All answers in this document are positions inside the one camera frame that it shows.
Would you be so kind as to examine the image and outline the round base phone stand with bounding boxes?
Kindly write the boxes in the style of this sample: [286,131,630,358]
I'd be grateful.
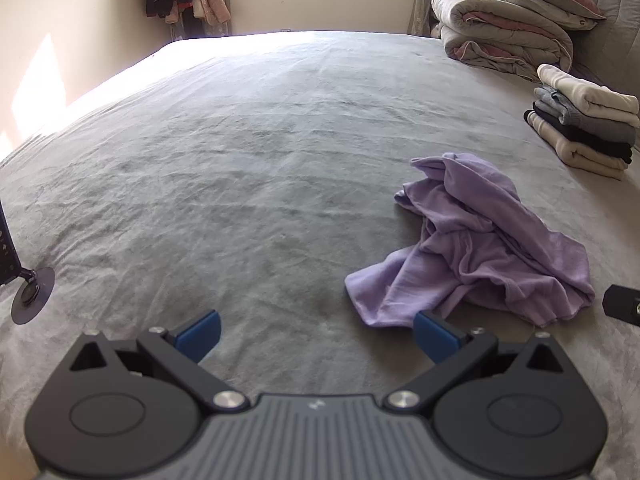
[11,267,56,325]

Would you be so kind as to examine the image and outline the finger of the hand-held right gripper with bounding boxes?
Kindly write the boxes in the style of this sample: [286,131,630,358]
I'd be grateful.
[602,284,640,328]

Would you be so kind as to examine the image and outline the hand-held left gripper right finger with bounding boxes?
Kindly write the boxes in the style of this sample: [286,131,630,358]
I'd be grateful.
[382,310,571,415]

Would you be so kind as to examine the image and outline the folded grey pink quilt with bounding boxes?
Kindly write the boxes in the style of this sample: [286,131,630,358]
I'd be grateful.
[431,0,575,72]

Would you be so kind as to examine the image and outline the folded grey sweater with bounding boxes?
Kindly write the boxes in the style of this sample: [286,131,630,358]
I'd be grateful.
[533,86,637,145]

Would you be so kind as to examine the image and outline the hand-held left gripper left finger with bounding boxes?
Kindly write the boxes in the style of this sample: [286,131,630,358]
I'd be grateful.
[67,310,251,415]

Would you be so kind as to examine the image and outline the grey bed cover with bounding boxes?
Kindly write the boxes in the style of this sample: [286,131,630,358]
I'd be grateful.
[0,30,640,480]

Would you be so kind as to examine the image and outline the grey quilted headboard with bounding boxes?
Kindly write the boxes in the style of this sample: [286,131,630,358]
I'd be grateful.
[542,0,640,153]

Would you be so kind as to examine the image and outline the black phone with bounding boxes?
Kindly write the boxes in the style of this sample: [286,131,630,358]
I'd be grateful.
[0,197,23,286]

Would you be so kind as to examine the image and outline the folded black garment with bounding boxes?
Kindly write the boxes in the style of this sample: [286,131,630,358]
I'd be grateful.
[523,102,633,165]

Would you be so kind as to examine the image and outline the folded beige garment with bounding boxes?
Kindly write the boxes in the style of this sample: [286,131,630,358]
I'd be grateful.
[527,111,628,181]

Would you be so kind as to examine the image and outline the lilac pants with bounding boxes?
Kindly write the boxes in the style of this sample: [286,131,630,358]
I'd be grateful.
[345,152,596,328]

